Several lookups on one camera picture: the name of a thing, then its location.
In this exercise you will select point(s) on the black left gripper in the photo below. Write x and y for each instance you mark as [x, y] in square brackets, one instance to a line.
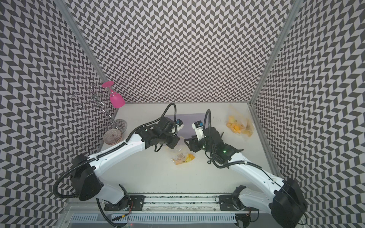
[174, 143]

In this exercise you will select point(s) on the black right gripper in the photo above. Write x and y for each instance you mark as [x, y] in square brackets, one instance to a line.
[194, 144]

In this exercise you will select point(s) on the clear bag yellow chick print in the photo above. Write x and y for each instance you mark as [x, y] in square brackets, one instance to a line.
[181, 153]

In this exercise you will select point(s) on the clear resealable bag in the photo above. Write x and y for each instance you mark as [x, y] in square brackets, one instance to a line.
[248, 126]

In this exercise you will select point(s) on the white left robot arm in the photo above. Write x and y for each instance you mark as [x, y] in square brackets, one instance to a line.
[87, 171]

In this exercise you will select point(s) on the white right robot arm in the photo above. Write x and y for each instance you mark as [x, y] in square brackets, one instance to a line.
[269, 185]

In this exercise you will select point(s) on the lilac plastic tray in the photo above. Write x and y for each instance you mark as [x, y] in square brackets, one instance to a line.
[188, 119]

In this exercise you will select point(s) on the ribbed glass bowl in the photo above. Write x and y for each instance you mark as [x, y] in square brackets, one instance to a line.
[112, 137]

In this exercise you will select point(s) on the pink upside-down wine glass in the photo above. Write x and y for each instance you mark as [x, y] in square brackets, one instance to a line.
[116, 99]

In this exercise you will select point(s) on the chrome glass drying rack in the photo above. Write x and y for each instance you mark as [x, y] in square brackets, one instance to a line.
[96, 96]

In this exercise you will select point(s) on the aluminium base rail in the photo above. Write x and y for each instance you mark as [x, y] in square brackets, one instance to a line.
[182, 203]

